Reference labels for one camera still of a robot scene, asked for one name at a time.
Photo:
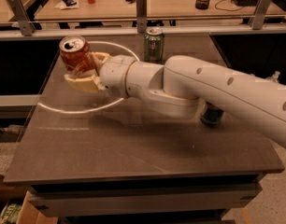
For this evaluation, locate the green soda can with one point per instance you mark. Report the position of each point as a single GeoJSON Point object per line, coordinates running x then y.
{"type": "Point", "coordinates": [153, 45]}

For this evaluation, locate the grey metal bracket left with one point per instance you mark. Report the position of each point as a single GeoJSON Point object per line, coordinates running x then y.
{"type": "Point", "coordinates": [26, 26]}

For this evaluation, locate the grey metal bracket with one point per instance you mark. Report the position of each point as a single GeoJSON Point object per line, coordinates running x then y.
{"type": "Point", "coordinates": [141, 15]}
{"type": "Point", "coordinates": [256, 22]}
{"type": "Point", "coordinates": [26, 26]}

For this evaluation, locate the green printed package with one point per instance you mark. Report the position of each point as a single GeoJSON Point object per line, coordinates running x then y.
{"type": "Point", "coordinates": [10, 213]}

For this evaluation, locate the blue silver energy drink can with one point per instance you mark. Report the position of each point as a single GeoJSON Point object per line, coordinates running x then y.
{"type": "Point", "coordinates": [211, 115]}

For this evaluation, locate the black mesh cup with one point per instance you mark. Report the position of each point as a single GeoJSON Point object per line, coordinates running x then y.
{"type": "Point", "coordinates": [202, 4]}

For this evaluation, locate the red coke can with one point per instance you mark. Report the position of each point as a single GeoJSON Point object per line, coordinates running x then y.
{"type": "Point", "coordinates": [76, 54]}

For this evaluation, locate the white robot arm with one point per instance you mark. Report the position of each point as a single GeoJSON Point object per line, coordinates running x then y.
{"type": "Point", "coordinates": [174, 89]}

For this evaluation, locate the grey metal bracket middle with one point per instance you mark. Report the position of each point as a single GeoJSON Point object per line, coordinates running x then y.
{"type": "Point", "coordinates": [141, 15]}

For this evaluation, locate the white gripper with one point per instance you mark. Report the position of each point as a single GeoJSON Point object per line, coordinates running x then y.
{"type": "Point", "coordinates": [114, 74]}

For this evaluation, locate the grey metal bracket right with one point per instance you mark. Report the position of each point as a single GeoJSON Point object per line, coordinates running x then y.
{"type": "Point", "coordinates": [256, 22]}

